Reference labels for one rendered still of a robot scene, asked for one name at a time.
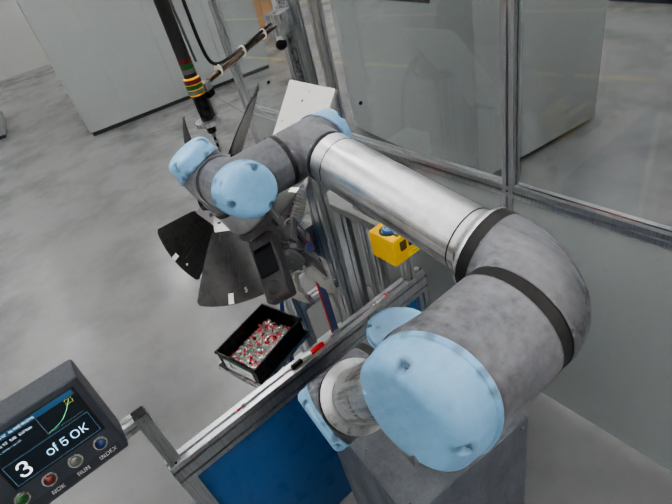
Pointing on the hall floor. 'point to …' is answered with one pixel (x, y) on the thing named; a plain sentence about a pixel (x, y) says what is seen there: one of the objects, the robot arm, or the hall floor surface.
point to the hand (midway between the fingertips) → (320, 297)
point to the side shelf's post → (380, 269)
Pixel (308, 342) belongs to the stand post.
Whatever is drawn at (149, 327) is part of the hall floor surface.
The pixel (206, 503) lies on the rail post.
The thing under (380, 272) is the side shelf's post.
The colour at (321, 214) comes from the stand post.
